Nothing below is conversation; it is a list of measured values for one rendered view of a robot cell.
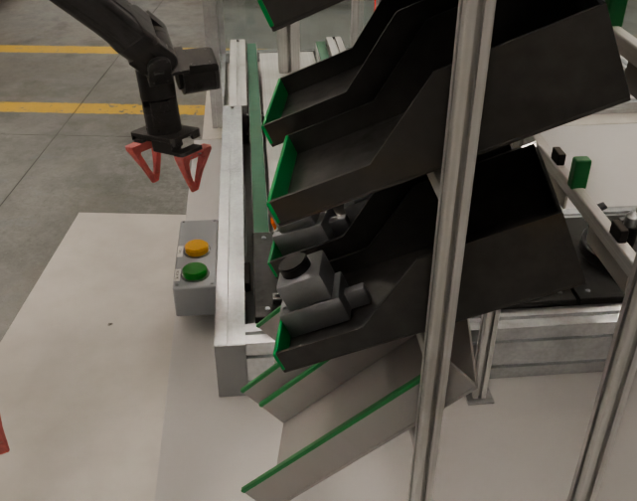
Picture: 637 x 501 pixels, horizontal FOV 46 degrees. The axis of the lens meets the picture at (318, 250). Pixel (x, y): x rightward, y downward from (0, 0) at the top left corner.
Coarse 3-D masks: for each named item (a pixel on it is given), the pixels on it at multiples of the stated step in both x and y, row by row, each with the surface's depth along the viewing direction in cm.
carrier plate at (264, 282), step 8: (272, 232) 132; (256, 240) 130; (264, 240) 130; (272, 240) 130; (256, 248) 127; (264, 248) 127; (256, 256) 125; (264, 256) 125; (256, 264) 123; (264, 264) 123; (256, 272) 121; (264, 272) 121; (256, 280) 119; (264, 280) 119; (272, 280) 119; (256, 288) 118; (264, 288) 118; (272, 288) 118; (256, 296) 116; (264, 296) 116; (256, 304) 114; (264, 304) 114; (272, 304) 114; (280, 304) 114; (256, 312) 113; (264, 312) 113; (256, 320) 112
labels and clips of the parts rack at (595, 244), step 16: (608, 0) 64; (624, 0) 64; (560, 160) 78; (576, 160) 73; (576, 176) 73; (560, 192) 80; (592, 240) 73; (624, 240) 66; (608, 256) 70; (624, 272) 67; (624, 288) 67
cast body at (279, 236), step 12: (312, 216) 81; (324, 216) 82; (336, 216) 85; (276, 228) 85; (288, 228) 82; (300, 228) 82; (312, 228) 82; (324, 228) 82; (336, 228) 83; (276, 240) 84; (288, 240) 83; (300, 240) 83; (312, 240) 83; (324, 240) 82; (288, 252) 85
